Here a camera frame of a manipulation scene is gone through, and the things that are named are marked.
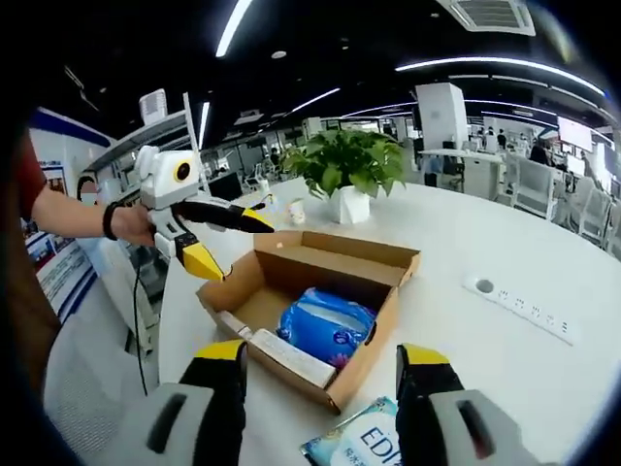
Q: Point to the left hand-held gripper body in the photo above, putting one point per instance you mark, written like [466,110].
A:
[165,179]

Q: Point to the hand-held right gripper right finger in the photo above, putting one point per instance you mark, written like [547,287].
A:
[422,403]

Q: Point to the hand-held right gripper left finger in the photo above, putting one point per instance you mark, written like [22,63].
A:
[218,403]

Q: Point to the white soft wipes packet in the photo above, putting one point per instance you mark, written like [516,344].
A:
[354,442]

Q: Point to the blue soft packet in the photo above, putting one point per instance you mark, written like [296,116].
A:
[325,325]

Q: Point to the brown cardboard shoe box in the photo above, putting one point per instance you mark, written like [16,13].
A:
[339,257]

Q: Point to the person's left hand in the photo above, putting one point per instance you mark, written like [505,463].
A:
[136,225]

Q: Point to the black desk monitor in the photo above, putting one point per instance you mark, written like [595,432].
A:
[224,187]

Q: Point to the white shelf rack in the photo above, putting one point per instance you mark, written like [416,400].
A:
[145,141]

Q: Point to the black wristband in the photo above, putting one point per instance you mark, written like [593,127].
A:
[109,223]

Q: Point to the white vented device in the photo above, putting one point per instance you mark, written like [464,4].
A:
[152,107]

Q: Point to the white printed paper cup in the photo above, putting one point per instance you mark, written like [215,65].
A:
[297,212]

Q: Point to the white tube package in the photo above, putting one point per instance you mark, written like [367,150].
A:
[291,356]

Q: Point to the grey mesh office chair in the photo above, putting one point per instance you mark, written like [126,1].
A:
[87,403]

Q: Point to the green plant in white pot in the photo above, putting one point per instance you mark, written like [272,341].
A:
[351,204]

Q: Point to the white table power strip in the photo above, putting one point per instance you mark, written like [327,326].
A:
[514,303]

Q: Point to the person's clothing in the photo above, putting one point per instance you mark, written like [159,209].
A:
[24,301]

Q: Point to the row of white office chairs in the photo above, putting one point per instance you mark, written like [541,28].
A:
[533,184]

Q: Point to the white standing desk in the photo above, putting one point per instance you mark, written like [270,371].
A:
[461,157]

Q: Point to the ceiling air conditioner unit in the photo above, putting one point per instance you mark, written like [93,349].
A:
[490,14]

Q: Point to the wall display screen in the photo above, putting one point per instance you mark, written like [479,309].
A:
[575,133]

